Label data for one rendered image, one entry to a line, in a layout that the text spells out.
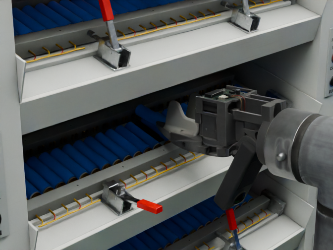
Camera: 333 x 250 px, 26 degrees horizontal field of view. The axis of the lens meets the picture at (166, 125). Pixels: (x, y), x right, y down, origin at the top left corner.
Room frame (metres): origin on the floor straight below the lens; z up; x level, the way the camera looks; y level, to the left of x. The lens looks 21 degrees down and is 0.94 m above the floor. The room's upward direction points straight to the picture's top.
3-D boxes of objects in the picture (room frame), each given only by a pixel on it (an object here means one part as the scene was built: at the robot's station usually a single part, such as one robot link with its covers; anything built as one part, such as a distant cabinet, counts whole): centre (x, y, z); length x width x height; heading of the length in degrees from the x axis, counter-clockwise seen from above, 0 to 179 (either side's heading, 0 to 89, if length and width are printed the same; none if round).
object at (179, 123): (0.97, -0.01, 0.58); 0.09 x 0.03 x 0.06; 51
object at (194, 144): (0.94, -0.04, 0.56); 0.09 x 0.05 x 0.02; 51
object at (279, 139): (0.86, -0.16, 0.58); 0.10 x 0.05 x 0.09; 137
